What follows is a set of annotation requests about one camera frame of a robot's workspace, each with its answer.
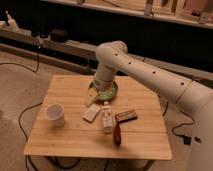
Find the white spray bottle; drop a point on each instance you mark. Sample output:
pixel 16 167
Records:
pixel 12 22

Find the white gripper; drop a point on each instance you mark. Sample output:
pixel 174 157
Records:
pixel 100 84

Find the white rectangular box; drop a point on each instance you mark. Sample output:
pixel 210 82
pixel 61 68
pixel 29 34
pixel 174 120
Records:
pixel 91 113

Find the black box on ledge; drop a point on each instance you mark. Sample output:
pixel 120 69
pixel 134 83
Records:
pixel 59 35

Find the brown chocolate bar box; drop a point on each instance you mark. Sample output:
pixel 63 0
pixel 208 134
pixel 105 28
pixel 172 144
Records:
pixel 126 116

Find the white ceramic cup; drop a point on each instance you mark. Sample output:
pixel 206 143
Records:
pixel 54 114

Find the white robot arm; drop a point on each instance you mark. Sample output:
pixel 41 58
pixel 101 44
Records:
pixel 190 96

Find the black power adapter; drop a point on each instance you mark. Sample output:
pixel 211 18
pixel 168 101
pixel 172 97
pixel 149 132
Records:
pixel 186 140

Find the yellow card packet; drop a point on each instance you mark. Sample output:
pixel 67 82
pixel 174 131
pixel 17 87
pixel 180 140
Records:
pixel 91 96

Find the wooden table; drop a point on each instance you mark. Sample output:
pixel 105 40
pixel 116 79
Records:
pixel 143 138

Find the green plate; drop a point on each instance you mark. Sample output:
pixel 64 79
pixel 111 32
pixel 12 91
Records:
pixel 108 94

